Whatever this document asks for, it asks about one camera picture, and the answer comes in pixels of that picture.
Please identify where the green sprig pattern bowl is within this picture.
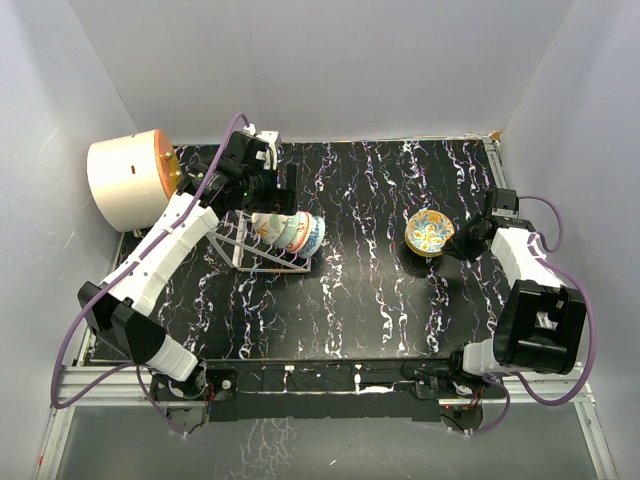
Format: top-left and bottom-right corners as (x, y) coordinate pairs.
(251, 213), (288, 247)

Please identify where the yellow sun pattern bowl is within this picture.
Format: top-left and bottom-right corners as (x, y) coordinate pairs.
(410, 249), (443, 258)

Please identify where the white wire dish rack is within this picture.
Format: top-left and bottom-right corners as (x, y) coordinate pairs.
(206, 211), (311, 274)

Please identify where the orange leaf pattern bowl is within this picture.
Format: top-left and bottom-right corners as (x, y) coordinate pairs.
(406, 242), (442, 252)

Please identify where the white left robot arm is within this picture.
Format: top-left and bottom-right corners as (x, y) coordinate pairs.
(78, 128), (297, 399)

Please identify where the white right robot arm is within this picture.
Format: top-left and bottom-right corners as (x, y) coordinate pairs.
(442, 188), (586, 397)

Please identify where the light green checkered bowl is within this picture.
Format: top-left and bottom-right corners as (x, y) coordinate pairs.
(274, 212), (304, 249)

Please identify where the red flower striped bowl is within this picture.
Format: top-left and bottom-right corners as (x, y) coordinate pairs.
(286, 211), (313, 254)

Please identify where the blue rose pattern bowl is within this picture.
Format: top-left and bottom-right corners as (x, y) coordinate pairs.
(297, 216), (326, 259)

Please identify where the white cylinder with orange lid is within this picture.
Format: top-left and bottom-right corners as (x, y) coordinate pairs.
(87, 129), (182, 232)

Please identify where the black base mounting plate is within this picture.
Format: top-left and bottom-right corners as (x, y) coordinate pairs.
(151, 357), (506, 423)

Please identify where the aluminium frame rail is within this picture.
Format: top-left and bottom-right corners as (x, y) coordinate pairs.
(36, 366), (617, 479)

